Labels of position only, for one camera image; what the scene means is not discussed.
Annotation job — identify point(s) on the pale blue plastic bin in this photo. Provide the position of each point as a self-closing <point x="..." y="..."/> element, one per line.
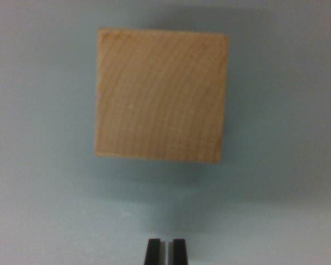
<point x="287" y="138"/>

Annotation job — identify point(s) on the light wooden cube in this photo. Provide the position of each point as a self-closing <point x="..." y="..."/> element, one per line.
<point x="161" y="95"/>

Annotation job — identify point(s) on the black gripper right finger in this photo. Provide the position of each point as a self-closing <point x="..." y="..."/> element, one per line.
<point x="180" y="252"/>

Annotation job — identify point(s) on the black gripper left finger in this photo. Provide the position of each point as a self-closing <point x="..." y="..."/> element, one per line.
<point x="154" y="252"/>

